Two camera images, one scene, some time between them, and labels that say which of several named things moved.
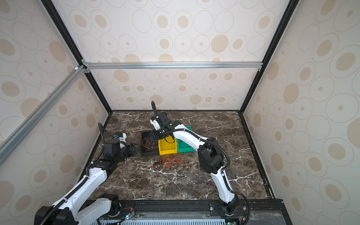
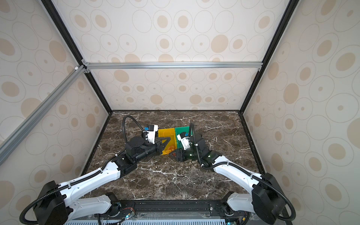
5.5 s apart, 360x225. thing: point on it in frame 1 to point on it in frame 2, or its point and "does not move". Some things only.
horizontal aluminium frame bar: [124, 66] does not move
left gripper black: [131, 149] to [159, 146]
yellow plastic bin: [168, 146] does not move
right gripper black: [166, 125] to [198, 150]
